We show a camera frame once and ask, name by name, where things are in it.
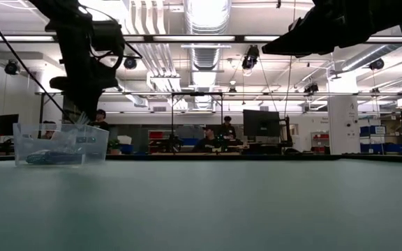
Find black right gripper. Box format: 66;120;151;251
262;0;401;59

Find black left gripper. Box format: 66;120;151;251
49;33;120;121

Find blue white braided USB-C cable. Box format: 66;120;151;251
25;149;84;166

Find person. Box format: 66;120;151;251
192;125;220;153
219;115;238;139
41;120;57;140
94;108;109;132

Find green potted plant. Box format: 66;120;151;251
107;139;123;155

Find clear plastic bin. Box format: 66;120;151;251
12;122;110;167

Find red storage bins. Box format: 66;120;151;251
311;131;331;155
147;130;168;153

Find white building pillar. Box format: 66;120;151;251
327;75;361;155

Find overhead LED light bar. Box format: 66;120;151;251
0;33;402;44

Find blue storage bins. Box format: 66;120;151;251
359;125;402;155

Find black hanging ceiling camera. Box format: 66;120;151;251
123;55;138;70
4;59;22;76
241;45;260;70
368;58;385;71
303;82;320;95

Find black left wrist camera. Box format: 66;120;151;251
91;20;126;54

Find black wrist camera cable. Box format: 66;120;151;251
89;6;143;70

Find long black arm cable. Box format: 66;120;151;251
0;0;68;118

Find silver ceiling duct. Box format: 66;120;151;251
182;0;232;73

